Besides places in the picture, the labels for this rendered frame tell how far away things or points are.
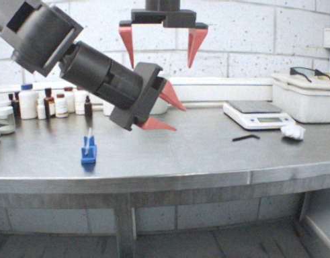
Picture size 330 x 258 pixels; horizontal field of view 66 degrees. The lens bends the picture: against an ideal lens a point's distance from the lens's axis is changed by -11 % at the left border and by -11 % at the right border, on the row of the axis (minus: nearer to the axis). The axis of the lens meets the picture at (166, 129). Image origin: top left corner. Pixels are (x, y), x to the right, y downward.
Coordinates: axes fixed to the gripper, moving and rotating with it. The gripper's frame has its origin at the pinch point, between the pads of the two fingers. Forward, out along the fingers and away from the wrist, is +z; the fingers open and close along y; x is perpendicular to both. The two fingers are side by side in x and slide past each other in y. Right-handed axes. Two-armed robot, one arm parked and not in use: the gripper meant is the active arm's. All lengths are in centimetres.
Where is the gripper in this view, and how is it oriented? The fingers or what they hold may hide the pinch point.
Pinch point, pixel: (175, 117)
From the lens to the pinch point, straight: 46.7
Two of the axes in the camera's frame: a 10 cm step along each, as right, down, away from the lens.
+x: 5.0, 2.5, -8.3
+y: -4.6, 8.9, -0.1
